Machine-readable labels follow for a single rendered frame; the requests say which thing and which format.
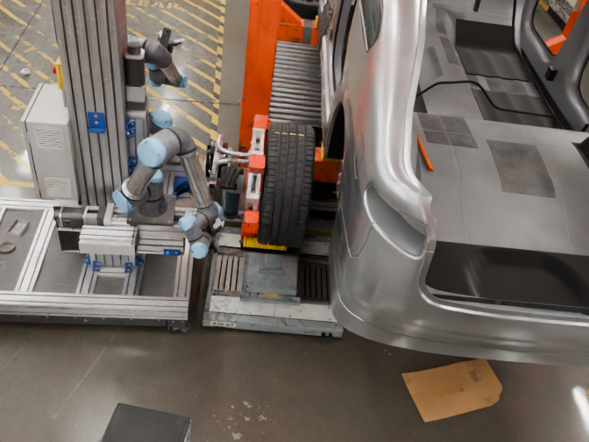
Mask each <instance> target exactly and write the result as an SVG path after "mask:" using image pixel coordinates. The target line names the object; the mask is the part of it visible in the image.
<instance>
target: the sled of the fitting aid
mask: <svg viewBox="0 0 589 442"><path fill-rule="evenodd" d="M248 260H249V252H245V254H244V263H243V272H242V281H241V290H240V299H239V301H246V302H256V303H275V304H285V305H295V306H299V304H300V300H301V247H300V257H297V292H296V296H290V295H280V294H270V293H260V292H251V291H245V290H246V279H247V269H248Z"/></svg>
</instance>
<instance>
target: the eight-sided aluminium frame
mask: <svg viewBox="0 0 589 442"><path fill-rule="evenodd" d="M265 133H266V130H265V129H259V128H253V129H252V149H251V153H250V157H251V154H257V155H264V151H263V149H264V138H265ZM255 143H260V147H259V150H255ZM260 177H261V174H257V182H256V191H251V186H252V173H249V177H248V185H247V191H246V197H245V210H249V209H252V211H257V209H258V204H259V185H260Z"/></svg>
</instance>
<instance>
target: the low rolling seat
mask: <svg viewBox="0 0 589 442"><path fill-rule="evenodd" d="M101 442H191V420H190V417H186V416H183V415H178V414H174V413H169V412H165V411H160V410H153V409H148V408H144V407H139V406H135V405H130V404H126V403H117V405H116V407H115V409H114V411H113V414H112V416H111V418H110V421H109V424H108V426H107V428H106V431H105V433H104V435H103V438H102V441H101Z"/></svg>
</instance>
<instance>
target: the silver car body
mask: <svg viewBox="0 0 589 442"><path fill-rule="evenodd" d="M538 2H539V0H319V2H318V16H319V14H320V12H322V11H323V7H324V5H325V4H326V3H330V8H331V9H332V11H328V16H327V17H330V24H329V27H328V29H327V30H326V33H325V35H324V36H322V39H321V45H320V56H321V72H322V91H321V114H322V132H323V150H324V147H325V141H326V138H327V133H328V130H329V126H330V120H331V117H332V113H333V111H334V109H335V107H336V104H337V102H338V101H339V100H341V101H342V103H343V106H344V157H343V167H342V175H341V182H340V190H339V196H338V202H337V212H336V216H335V221H334V225H333V230H332V234H331V237H330V243H329V246H328V255H329V271H330V304H331V309H332V314H333V316H334V318H335V319H336V320H337V321H338V322H339V323H340V325H342V326H343V327H344V328H345V329H346V330H348V331H349V332H353V333H355V334H357V335H359V336H360V337H363V338H366V339H370V340H373V341H376V342H379V343H382V344H386V345H390V346H397V347H401V348H406V349H410V350H416V351H421V352H426V353H438V354H444V355H451V356H459V357H467V358H476V359H485V360H504V361H513V362H524V363H535V364H545V365H556V366H567V367H588V368H589V105H588V104H587V102H586V101H585V99H584V98H583V96H582V93H581V89H580V85H581V80H582V74H583V72H584V70H585V66H586V64H587V62H588V60H589V0H588V1H587V3H586V4H585V5H584V7H583V8H582V10H581V12H580V13H579V15H578V18H577V20H576V22H575V24H574V26H573V27H572V29H571V31H570V33H569V35H568V37H567V39H566V41H565V42H564V44H563V46H562V48H561V49H560V51H559V53H558V54H555V55H554V54H553V53H552V52H551V50H550V49H549V48H548V46H547V45H546V43H545V42H544V40H543V38H542V37H541V36H540V34H539V33H538V31H537V30H536V28H535V25H534V18H535V12H536V7H537V5H538ZM329 12H331V16H329Z"/></svg>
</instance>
